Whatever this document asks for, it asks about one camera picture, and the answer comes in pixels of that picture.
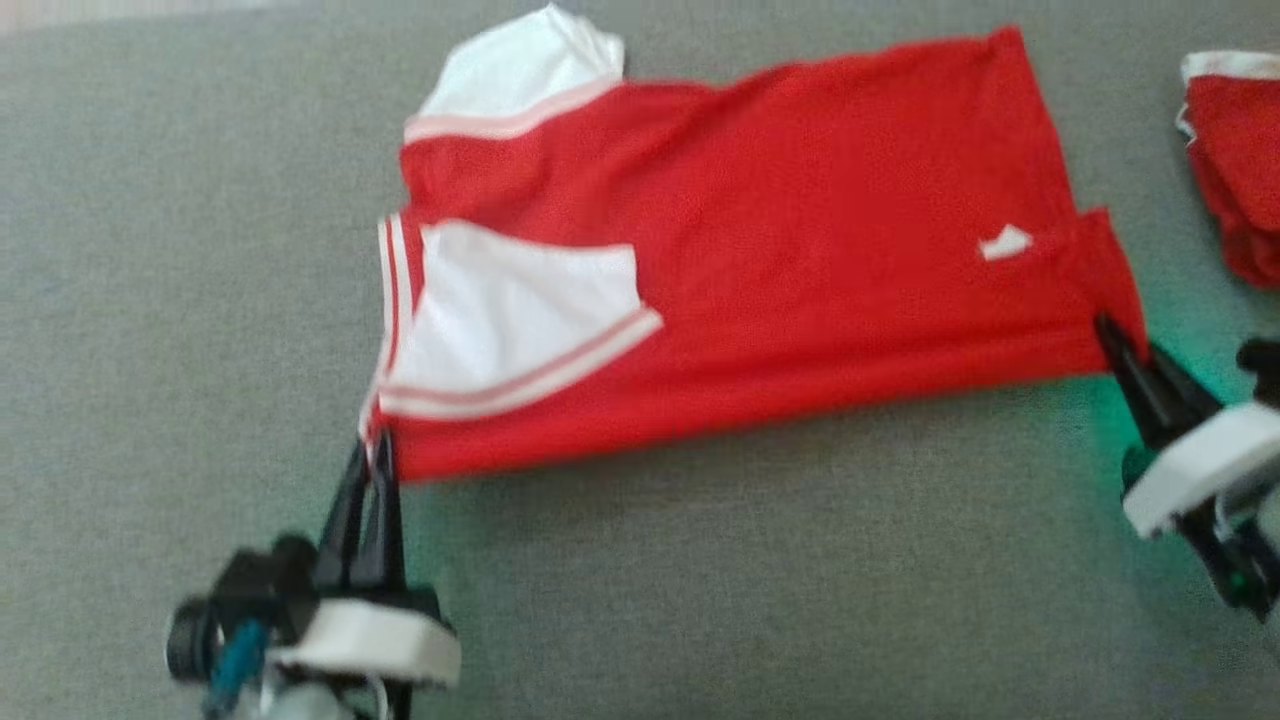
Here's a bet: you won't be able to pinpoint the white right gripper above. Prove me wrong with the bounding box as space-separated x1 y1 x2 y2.
1094 315 1280 619

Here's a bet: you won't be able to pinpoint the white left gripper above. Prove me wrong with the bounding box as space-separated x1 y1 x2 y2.
266 430 462 720

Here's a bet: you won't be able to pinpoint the red shorts with white waistband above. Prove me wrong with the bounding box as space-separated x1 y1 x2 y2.
1175 50 1280 291

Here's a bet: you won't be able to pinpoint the red and white basketball jersey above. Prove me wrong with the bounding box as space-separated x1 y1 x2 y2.
360 5 1151 484

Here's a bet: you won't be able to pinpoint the teal camera cable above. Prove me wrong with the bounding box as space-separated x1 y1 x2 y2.
205 618 273 717

